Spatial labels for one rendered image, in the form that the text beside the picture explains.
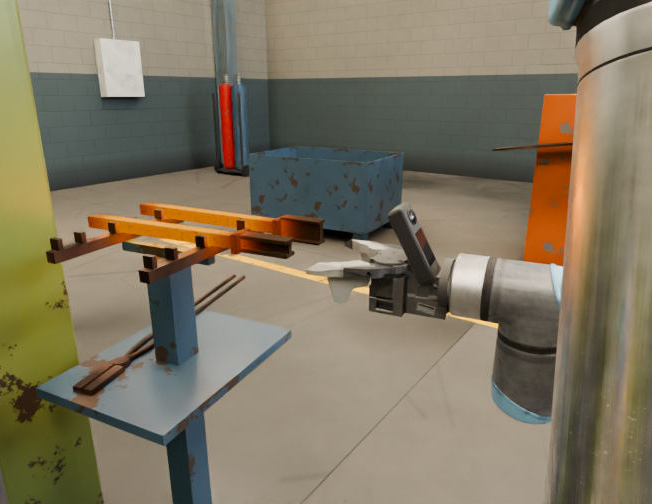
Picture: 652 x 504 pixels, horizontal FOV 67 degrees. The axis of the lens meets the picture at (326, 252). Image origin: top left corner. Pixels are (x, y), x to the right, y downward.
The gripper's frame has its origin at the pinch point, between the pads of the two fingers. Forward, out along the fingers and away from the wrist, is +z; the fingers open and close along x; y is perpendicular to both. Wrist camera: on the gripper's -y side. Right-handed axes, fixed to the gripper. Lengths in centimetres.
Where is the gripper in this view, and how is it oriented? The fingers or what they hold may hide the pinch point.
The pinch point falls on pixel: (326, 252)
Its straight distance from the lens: 78.7
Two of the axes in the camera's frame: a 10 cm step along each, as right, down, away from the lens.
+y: 0.0, 9.5, 3.1
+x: 4.2, -2.8, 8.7
